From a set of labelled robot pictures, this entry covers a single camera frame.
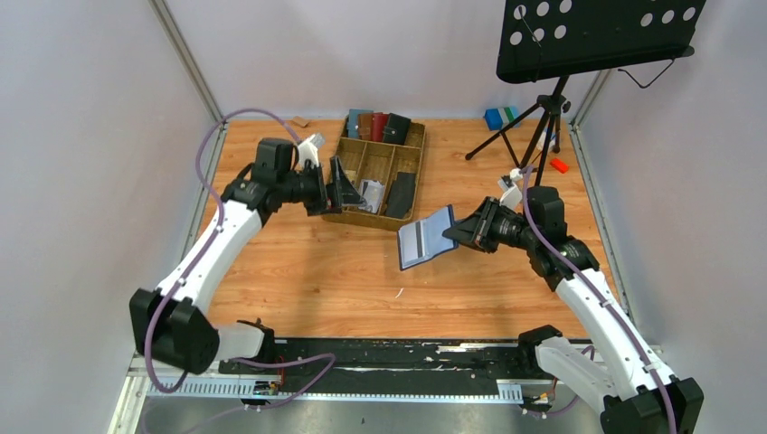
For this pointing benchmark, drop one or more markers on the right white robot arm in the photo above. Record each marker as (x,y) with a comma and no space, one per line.
(633,390)

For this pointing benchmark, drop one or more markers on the black music stand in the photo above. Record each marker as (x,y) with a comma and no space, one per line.
(543,40)

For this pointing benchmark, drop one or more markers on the red block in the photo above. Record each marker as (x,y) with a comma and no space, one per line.
(559,165)

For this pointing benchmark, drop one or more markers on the black card holder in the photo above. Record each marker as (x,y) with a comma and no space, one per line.
(396,129)

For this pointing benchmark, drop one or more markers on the white cards pile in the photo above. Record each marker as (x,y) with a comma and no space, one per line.
(373,193)

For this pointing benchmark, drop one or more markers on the small wooden block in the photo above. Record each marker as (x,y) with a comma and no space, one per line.
(300,121)

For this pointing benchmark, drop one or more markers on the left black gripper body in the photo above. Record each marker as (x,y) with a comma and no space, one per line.
(326,191)

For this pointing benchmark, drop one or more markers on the blue green block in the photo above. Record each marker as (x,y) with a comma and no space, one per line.
(497,118)

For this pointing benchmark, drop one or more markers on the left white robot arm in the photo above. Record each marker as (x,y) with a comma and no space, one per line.
(169,322)

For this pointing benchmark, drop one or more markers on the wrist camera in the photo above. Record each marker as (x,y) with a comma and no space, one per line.
(308,151)
(512,195)

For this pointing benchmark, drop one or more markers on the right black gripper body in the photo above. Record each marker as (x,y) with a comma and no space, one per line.
(484,223)

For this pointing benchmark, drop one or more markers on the brown card holder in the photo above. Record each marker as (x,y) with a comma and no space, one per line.
(365,125)

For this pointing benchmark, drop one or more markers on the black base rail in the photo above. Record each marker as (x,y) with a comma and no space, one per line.
(500,359)

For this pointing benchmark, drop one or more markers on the black cards pile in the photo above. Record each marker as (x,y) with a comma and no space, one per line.
(400,198)

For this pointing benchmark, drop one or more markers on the dark blue card holder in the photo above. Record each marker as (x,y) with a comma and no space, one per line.
(423,240)

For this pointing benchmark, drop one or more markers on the woven wicker tray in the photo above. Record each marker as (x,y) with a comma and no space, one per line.
(381,162)

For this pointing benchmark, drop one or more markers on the teal card holder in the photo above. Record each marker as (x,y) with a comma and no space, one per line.
(351,124)

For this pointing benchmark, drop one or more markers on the red card holder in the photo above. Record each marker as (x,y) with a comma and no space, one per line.
(379,122)

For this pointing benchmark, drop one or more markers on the white slotted cable duct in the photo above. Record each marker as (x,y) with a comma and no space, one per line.
(373,386)

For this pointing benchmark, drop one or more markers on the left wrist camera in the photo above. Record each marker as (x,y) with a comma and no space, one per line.
(308,151)

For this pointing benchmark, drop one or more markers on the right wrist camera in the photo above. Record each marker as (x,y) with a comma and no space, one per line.
(512,195)

